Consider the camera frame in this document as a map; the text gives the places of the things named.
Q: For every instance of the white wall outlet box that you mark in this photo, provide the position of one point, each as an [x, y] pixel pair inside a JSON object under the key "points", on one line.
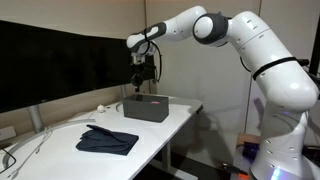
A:
{"points": [[7, 133]]}

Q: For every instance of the black camera on stand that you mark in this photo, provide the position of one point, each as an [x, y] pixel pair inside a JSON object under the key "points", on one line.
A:
{"points": [[303, 62]]}

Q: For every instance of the navy blue cloth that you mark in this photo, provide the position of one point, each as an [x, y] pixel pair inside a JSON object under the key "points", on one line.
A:
{"points": [[101, 140]]}

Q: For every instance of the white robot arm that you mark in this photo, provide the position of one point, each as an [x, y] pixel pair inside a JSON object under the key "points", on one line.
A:
{"points": [[290, 92]]}

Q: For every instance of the silver curved monitor stand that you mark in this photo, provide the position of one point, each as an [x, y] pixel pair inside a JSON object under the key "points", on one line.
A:
{"points": [[38, 127]]}

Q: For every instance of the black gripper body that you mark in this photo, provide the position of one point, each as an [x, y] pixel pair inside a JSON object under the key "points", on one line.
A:
{"points": [[141, 73]]}

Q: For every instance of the large black left monitor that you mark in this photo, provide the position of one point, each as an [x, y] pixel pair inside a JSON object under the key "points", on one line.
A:
{"points": [[39, 65]]}

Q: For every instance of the white desk leg frame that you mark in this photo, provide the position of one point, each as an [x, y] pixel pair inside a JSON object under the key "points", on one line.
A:
{"points": [[165, 165]]}

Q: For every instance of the dark grey storage box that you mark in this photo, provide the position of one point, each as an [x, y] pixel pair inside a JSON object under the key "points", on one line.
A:
{"points": [[146, 107]]}

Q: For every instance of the black right monitor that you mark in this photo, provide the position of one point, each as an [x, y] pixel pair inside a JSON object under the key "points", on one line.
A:
{"points": [[111, 61]]}

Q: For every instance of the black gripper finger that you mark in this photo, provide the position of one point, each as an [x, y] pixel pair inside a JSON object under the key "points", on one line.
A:
{"points": [[137, 89]]}

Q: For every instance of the small white crumpled object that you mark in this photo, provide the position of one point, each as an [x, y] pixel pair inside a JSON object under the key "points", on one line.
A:
{"points": [[100, 108]]}

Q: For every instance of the brown cardboard box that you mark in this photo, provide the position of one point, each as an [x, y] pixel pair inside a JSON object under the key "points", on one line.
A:
{"points": [[244, 137]]}

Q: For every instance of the black orange tool on floor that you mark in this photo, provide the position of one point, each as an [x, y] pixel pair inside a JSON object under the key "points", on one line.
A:
{"points": [[232, 169]]}

